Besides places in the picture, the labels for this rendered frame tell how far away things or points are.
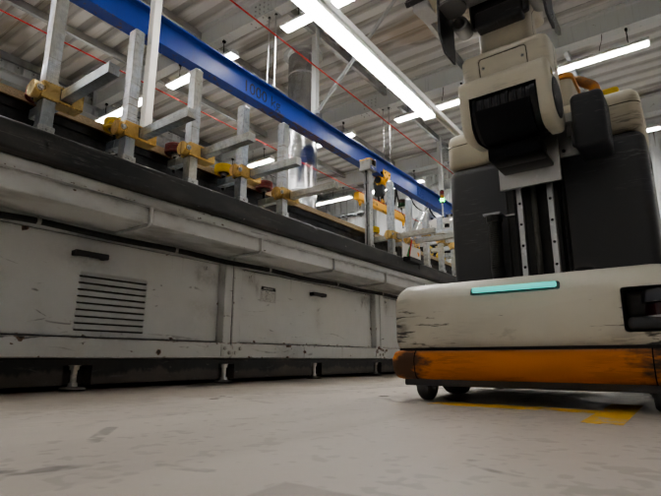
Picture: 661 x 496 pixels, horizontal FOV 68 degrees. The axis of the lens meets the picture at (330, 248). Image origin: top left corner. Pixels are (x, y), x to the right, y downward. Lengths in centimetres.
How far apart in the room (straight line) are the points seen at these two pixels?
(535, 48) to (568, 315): 67
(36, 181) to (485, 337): 123
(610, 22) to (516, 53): 733
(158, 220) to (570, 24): 777
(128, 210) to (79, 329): 43
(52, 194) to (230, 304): 91
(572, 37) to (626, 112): 720
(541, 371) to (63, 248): 145
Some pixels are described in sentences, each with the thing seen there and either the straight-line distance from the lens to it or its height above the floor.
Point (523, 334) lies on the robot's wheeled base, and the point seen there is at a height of 15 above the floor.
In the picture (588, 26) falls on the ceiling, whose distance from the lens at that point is 877.
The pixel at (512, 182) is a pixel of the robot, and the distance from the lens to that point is 146.
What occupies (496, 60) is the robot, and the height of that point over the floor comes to 85.
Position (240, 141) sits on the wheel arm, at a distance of 173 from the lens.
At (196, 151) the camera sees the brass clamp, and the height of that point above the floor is 83.
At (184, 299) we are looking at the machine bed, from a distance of 205.
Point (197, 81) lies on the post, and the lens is 199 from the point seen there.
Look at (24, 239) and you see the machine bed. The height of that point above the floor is 45.
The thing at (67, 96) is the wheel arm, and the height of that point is 81.
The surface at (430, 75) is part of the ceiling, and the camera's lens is 933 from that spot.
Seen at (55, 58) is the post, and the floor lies 93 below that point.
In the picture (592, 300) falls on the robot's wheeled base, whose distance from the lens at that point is 111.
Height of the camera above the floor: 10
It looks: 13 degrees up
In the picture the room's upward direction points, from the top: straight up
